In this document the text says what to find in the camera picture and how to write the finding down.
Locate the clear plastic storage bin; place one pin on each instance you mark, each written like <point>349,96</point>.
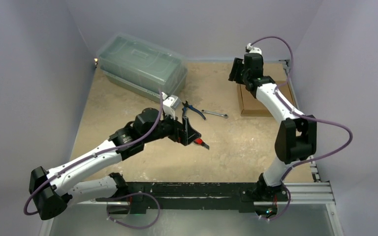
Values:
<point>142,67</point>

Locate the blue handled pliers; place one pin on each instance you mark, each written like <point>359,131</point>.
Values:
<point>187,106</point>

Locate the red utility knife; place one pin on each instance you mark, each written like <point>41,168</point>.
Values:
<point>200,142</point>

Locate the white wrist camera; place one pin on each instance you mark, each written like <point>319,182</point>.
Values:
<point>170,104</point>
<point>251,49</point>

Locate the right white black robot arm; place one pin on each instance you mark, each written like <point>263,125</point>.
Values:
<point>296,138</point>

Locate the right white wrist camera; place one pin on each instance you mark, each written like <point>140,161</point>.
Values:
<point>251,49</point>

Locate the silver ratchet wrench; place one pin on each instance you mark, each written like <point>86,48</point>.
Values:
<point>215,113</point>

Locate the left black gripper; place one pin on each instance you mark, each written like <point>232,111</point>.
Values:
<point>183,133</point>

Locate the brown cardboard express box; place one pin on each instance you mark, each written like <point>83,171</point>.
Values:
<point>251,107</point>

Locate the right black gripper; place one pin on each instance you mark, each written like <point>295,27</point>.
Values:
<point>236,69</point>

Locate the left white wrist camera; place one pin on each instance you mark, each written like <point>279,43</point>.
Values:
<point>170,104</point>

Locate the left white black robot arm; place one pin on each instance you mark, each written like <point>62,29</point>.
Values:
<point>52,191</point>

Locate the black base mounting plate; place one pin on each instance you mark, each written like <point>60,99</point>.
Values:
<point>244,197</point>

